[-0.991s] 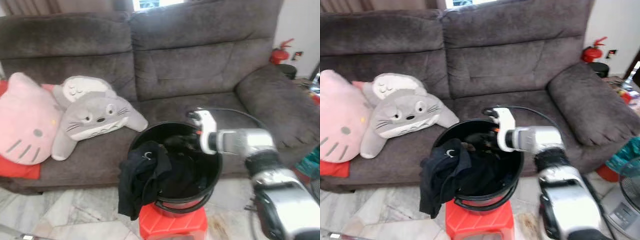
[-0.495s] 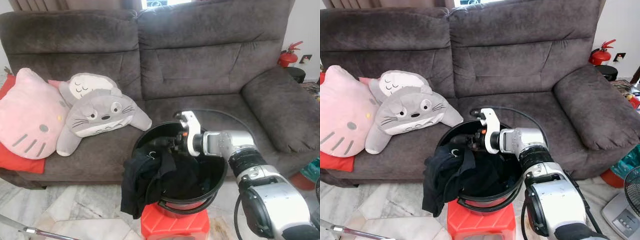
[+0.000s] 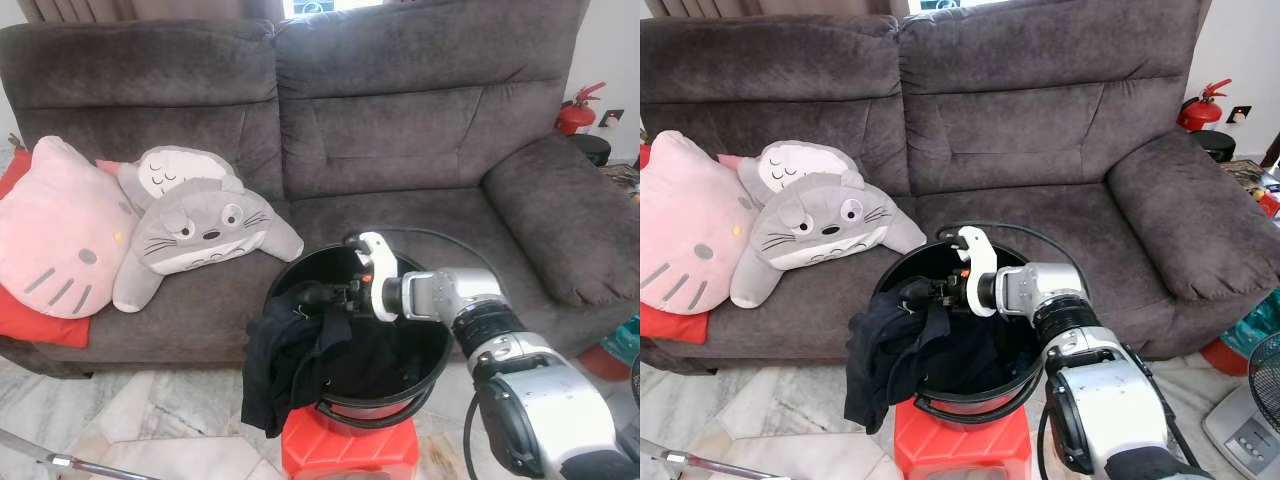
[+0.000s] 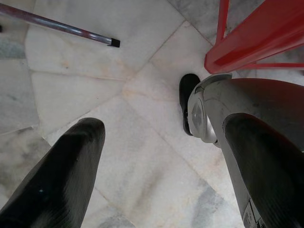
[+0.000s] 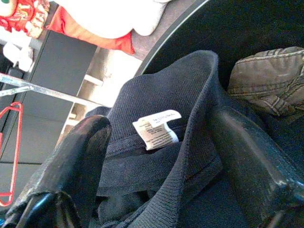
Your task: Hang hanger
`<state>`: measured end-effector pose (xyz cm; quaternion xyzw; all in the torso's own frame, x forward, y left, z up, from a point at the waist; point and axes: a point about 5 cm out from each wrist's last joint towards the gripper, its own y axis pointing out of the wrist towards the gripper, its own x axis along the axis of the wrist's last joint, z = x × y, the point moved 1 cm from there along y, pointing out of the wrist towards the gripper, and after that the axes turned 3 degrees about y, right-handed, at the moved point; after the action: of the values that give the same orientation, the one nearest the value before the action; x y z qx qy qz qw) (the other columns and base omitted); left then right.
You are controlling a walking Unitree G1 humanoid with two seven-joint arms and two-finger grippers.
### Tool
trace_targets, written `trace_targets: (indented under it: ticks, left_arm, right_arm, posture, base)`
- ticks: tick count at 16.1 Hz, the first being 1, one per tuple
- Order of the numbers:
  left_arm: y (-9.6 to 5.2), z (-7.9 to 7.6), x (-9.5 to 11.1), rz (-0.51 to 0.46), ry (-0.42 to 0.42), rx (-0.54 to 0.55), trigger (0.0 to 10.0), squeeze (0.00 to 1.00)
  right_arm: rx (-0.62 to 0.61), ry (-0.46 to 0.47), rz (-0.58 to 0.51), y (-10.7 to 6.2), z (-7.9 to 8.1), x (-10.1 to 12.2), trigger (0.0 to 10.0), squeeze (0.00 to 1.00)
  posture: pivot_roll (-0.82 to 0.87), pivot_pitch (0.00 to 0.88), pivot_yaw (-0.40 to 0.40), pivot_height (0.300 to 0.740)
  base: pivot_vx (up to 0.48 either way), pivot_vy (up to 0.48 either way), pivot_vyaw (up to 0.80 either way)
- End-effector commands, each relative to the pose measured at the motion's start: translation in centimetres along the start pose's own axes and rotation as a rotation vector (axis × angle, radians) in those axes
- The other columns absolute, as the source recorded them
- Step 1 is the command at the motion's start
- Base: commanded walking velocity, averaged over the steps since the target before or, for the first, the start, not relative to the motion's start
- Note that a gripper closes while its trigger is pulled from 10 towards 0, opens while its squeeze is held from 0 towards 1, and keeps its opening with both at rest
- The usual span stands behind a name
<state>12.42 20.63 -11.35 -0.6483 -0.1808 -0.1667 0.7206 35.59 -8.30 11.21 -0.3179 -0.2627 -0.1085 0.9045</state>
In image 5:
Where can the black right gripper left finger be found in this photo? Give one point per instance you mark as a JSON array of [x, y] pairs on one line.
[[76, 154]]

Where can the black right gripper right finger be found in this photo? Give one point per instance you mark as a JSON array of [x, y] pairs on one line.
[[256, 171]]

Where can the black polo shirt small logo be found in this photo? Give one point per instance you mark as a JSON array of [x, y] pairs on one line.
[[171, 95]]

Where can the red plastic hanger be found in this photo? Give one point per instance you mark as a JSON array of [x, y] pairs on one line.
[[17, 142]]

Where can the silver metal clothes rack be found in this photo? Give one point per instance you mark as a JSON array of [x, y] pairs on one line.
[[47, 89]]

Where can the brown garment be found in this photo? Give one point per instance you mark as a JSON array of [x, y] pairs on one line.
[[268, 76]]

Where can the black television cabinet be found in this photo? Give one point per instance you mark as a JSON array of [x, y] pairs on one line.
[[61, 59]]

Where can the red cushion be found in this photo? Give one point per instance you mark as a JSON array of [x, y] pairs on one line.
[[95, 40]]

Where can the pink cat face cushion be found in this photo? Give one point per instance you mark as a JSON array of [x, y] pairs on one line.
[[107, 16]]

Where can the black plastic bucket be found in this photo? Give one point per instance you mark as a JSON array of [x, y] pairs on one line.
[[237, 23]]

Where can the red laughing Buddha statue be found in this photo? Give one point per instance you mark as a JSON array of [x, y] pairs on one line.
[[21, 14]]

